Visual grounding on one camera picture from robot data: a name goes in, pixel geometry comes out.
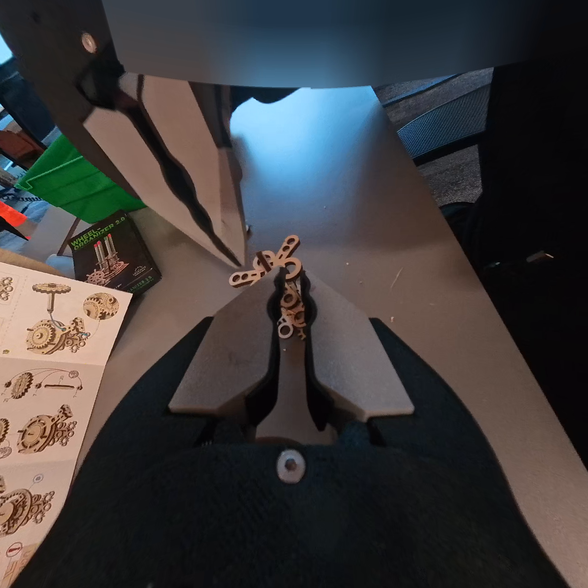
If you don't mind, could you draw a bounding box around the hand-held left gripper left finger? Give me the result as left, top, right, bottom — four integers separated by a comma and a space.
168, 266, 282, 432

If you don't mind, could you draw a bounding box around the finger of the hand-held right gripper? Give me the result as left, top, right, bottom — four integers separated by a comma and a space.
119, 73, 252, 267
59, 107, 243, 268

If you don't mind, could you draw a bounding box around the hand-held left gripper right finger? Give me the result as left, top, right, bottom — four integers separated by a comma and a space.
302, 270, 416, 431

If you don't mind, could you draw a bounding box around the wooden ring cluster model part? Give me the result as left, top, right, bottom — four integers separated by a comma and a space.
275, 257, 319, 341

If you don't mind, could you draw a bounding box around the wooden cross-shaped model part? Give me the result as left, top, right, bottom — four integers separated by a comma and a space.
228, 234, 301, 290

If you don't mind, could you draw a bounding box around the black model kit box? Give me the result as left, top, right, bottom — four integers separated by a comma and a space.
67, 210, 163, 293

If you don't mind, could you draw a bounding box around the green plastic bin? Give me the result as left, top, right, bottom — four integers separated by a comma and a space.
15, 133, 149, 217

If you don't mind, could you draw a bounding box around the dark cloth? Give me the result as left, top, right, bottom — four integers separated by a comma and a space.
229, 85, 300, 114

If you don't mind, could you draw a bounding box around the orange fabric item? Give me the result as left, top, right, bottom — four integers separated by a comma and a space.
0, 199, 31, 240

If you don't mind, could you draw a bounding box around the printed instruction sheet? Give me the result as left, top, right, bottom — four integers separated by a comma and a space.
0, 262, 134, 588

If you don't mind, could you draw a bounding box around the black mesh office chair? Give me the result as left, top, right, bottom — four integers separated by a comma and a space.
397, 84, 493, 167

